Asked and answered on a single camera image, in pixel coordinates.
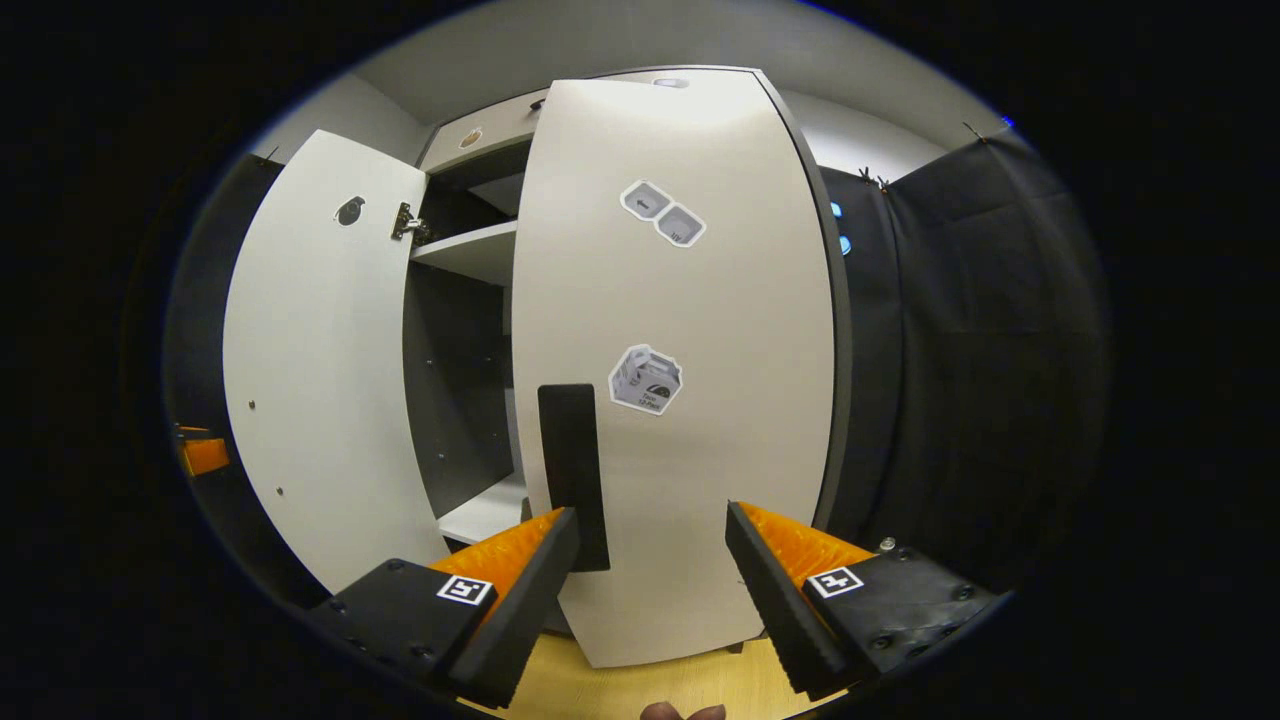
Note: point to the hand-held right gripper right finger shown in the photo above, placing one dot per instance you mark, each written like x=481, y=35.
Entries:
x=770, y=600

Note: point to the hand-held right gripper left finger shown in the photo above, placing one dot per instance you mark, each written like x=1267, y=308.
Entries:
x=520, y=610

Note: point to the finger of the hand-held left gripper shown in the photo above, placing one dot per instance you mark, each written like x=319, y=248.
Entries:
x=205, y=455

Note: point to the white cabinet door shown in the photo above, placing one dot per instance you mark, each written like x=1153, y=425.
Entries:
x=720, y=450
x=320, y=380

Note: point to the white shoe cabinet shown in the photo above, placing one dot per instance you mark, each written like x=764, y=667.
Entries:
x=460, y=380

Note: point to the white cabinet shelf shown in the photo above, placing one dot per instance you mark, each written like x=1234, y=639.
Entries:
x=490, y=515
x=475, y=255

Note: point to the metal door hinge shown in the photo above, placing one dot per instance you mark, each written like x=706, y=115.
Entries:
x=408, y=222

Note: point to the black backdrop cloth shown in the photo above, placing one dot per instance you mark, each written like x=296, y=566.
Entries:
x=980, y=350

